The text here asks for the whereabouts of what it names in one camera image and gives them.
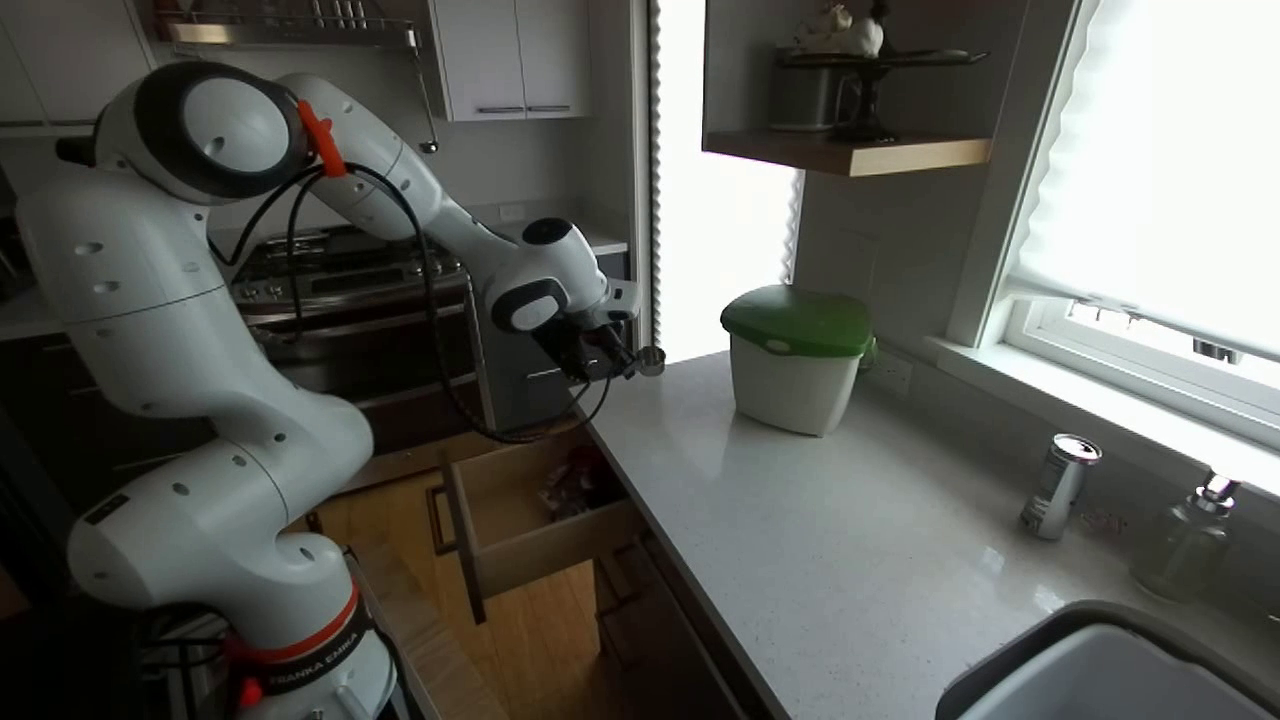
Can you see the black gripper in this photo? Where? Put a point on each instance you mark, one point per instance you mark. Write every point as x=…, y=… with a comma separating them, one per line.
x=598, y=350

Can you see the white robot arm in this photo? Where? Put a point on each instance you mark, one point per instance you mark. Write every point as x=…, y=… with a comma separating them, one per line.
x=121, y=253

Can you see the open wooden drawer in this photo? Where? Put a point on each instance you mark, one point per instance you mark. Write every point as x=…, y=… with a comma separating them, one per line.
x=530, y=511

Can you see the white bin with green lid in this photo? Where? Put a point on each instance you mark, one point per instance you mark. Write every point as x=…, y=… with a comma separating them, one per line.
x=798, y=357

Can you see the stainless steel oven range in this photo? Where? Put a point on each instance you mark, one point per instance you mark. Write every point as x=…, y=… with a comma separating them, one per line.
x=362, y=319

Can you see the white upper cabinet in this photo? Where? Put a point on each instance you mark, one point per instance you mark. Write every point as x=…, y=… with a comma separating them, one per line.
x=509, y=59

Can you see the white pleated window blind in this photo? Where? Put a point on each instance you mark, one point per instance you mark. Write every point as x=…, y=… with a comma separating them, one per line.
x=1158, y=179

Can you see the kitchen sink basin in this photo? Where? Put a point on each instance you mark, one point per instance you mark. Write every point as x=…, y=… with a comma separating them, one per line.
x=1105, y=661

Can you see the glass soap bottle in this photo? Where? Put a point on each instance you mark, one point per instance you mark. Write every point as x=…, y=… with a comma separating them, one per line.
x=1190, y=543

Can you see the wall shelf with tiered stand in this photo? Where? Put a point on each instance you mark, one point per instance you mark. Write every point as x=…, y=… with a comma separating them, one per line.
x=802, y=80

